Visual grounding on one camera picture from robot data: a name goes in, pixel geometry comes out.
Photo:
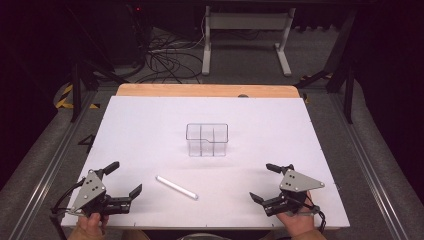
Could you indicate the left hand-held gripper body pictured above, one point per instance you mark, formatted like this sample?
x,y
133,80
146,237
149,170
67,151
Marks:
x,y
89,191

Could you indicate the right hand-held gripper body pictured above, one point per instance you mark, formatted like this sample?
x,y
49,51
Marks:
x,y
296,183

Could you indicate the white pen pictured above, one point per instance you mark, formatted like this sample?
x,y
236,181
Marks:
x,y
176,187

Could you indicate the clear plastic divided organizer box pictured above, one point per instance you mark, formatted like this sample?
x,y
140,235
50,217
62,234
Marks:
x,y
207,140

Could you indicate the person's left hand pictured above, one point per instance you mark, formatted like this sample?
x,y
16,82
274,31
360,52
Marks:
x,y
90,225

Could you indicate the person's right hand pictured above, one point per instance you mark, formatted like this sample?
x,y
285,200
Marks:
x,y
298,222

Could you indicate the black metal stand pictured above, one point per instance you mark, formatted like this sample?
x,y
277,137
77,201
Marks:
x,y
76,96
348,96

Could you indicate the white board sheet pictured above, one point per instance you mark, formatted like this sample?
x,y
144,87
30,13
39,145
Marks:
x,y
213,110

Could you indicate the yellow black hazard tape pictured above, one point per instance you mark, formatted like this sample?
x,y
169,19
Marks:
x,y
66,90

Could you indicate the wooden table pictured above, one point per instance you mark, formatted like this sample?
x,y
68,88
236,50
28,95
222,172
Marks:
x,y
206,90

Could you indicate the grey metal floor rail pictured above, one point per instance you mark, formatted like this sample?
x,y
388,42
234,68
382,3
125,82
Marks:
x,y
50,170
368,173

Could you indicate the white metal table frame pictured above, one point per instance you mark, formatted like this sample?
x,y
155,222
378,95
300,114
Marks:
x,y
248,21

